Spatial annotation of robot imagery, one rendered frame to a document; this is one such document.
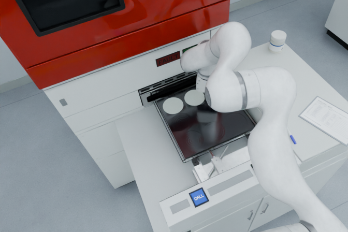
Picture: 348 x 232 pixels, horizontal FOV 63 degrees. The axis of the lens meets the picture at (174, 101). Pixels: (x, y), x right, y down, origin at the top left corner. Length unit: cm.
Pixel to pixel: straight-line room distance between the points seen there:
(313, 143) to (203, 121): 46
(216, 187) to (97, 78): 65
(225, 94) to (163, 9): 49
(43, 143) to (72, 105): 135
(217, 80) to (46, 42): 60
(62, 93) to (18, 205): 137
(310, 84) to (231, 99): 78
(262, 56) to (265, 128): 85
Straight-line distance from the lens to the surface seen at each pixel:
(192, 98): 138
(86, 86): 126
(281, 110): 71
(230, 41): 76
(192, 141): 125
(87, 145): 158
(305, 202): 69
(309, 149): 122
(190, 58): 105
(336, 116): 134
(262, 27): 326
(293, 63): 149
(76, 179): 235
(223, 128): 128
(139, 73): 128
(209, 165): 122
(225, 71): 71
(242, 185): 111
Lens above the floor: 199
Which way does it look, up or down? 52 degrees down
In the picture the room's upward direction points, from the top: 9 degrees counter-clockwise
